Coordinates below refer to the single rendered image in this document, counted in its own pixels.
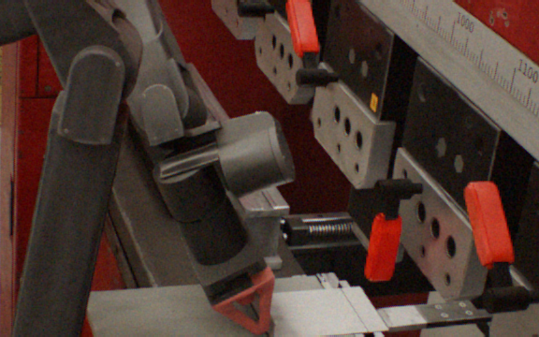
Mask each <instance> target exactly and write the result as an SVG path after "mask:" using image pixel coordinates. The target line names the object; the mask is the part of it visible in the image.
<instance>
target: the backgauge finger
mask: <svg viewBox="0 0 539 337"><path fill-rule="evenodd" d="M376 312H377V313H378V315H379V316H380V317H381V318H382V320H383V321H384V323H385V324H386V326H387V328H388V329H389V331H388V333H390V332H399V331H408V330H425V329H428V328H437V327H447V326H457V325H467V324H476V323H487V322H491V321H492V317H493V314H489V313H488V312H487V311H486V309H484V310H476V309H475V308H474V307H473V304H472V303H471V302H470V301H469V300H468V301H457V302H440V303H430V304H418V305H408V306H398V307H386V308H377V309H376Z"/></svg>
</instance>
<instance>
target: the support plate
mask: <svg viewBox="0 0 539 337"><path fill-rule="evenodd" d="M320 289H323V287H321V285H320V284H319V282H318V280H317V279H316V277H315V276H301V277H289V278H277V279H275V287H274V292H273V293H282V292H294V291H307V290H320ZM231 305H233V306H234V307H235V308H237V309H238V310H239V311H241V312H242V313H244V314H245V315H247V316H248V317H251V318H252V319H253V320H254V321H258V319H257V317H256V316H255V313H254V311H253V309H252V307H251V306H250V304H247V305H245V306H241V305H240V304H238V303H237V302H236V301H234V302H233V303H231ZM86 314H87V318H88V321H89V323H90V326H91V329H92V332H93V335H94V337H268V336H267V334H266V332H263V333H261V334H259V335H256V334H254V333H253V332H251V331H250V330H248V329H246V328H245V327H244V326H243V325H241V324H239V323H238V322H236V321H234V320H232V319H230V318H229V317H227V316H225V315H220V314H218V313H216V312H214V311H213V309H212V308H211V306H210V304H209V302H208V298H207V296H206V293H205V291H204V289H203V287H202V285H189V286H166V287H153V288H142V289H129V290H116V291H115V290H105V291H92V292H91V293H90V298H89V301H88V306H87V311H86Z"/></svg>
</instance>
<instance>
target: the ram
mask: <svg viewBox="0 0 539 337"><path fill-rule="evenodd" d="M358 1H359V2H360V3H361V4H362V5H364V6H365V7H366V8H367V9H368V10H369V11H370V12H372V13H373V14H374V15H375V16H376V17H377V18H378V19H380V20H381V21H382V22H383V23H384V24H385V25H386V26H388V27H389V28H390V29H391V30H392V31H393V32H394V33H395V34H397V35H398V36H399V37H400V38H401V39H402V40H404V41H405V42H406V44H407V45H408V46H410V47H412V48H413V49H414V50H415V51H416V52H417V53H419V54H420V55H421V56H422V57H423V58H424V59H425V60H426V61H428V62H429V63H430V64H431V65H432V66H433V67H435V68H436V69H437V70H438V71H439V72H440V73H441V74H442V75H444V76H445V77H446V78H447V79H448V80H449V81H451V82H452V83H453V84H454V86H455V87H456V88H457V89H459V90H460V91H461V92H462V93H463V94H464V95H466V96H467V97H468V98H469V99H470V100H471V101H472V102H473V103H474V104H475V105H476V106H477V107H478V108H479V109H480V110H482V111H483V112H484V113H485V114H486V115H487V116H488V117H489V118H491V119H492V120H493V121H494V122H495V123H497V124H498V125H499V126H500V127H501V128H502V129H503V130H505V131H506V132H507V133H508V134H509V135H510V136H511V137H513V138H514V139H515V140H516V141H517V143H518V144H520V145H521V146H522V147H523V148H524V149H525V150H526V151H528V152H529V153H530V154H531V155H532V156H533V157H534V158H536V159H537V160H538V161H539V117H538V116H537V115H535V114H534V113H533V112H532V111H531V110H529V109H528V108H527V107H525V106H524V105H523V104H522V103H521V102H519V101H518V100H517V99H516V98H514V96H513V95H512V94H510V93H509V92H508V91H507V90H506V89H504V88H503V87H502V86H501V85H500V84H499V83H498V82H496V81H495V80H494V79H493V78H491V77H490V76H489V75H488V74H487V73H486V72H484V71H483V70H482V68H479V67H478V66H477V65H475V64H474V63H473V62H472V61H470V60H469V59H468V58H467V57H466V56H464V55H463V54H462V53H461V52H459V51H458V50H457V49H456V48H454V47H453V46H452V45H451V44H449V43H448V42H447V41H446V40H445V39H444V38H443V37H442V36H440V35H439V34H438V33H437V32H436V31H434V30H433V29H432V28H431V27H429V26H428V25H427V24H426V23H425V22H423V21H422V20H421V19H419V18H418V17H417V16H416V15H415V14H414V13H413V12H412V11H411V10H409V9H408V8H407V7H406V6H404V5H403V4H402V3H400V2H398V1H397V0H358ZM450 1H451V2H452V3H454V4H455V5H456V6H458V7H459V8H461V9H462V10H463V11H465V12H466V13H467V14H469V16H470V17H472V18H473V19H474V20H476V21H477V22H479V23H480V24H481V25H483V26H484V27H485V28H487V29H488V30H489V31H490V32H492V33H494V34H495V35H496V36H498V37H500V38H501V39H502V40H503V41H504V42H505V43H507V44H508V45H509V46H511V47H512V48H513V49H515V50H516V51H518V52H519V53H520V54H522V55H523V56H524V57H526V58H527V59H528V60H530V61H531V62H532V63H533V64H534V65H535V66H537V67H538V68H539V0H450Z"/></svg>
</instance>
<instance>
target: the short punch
mask: <svg viewBox="0 0 539 337"><path fill-rule="evenodd" d="M382 206H383V201H379V200H377V198H376V197H375V195H374V193H373V188H359V189H357V188H355V187H354V185H353V184H352V187H351V193H350V198H349V204H348V210H347V212H348V213H349V215H350V216H351V217H352V219H353V220H354V223H353V228H352V230H353V232H354V233H355V234H356V236H357V237H358V239H359V240H360V241H361V243H362V244H363V245H364V247H365V248H366V251H367V252H368V248H369V242H370V236H371V226H372V223H373V220H374V217H375V216H376V215H377V214H378V213H381V210H382ZM403 253H404V248H403V247H402V246H401V245H400V244H399V246H398V251H397V255H396V261H395V262H400V261H402V258H403Z"/></svg>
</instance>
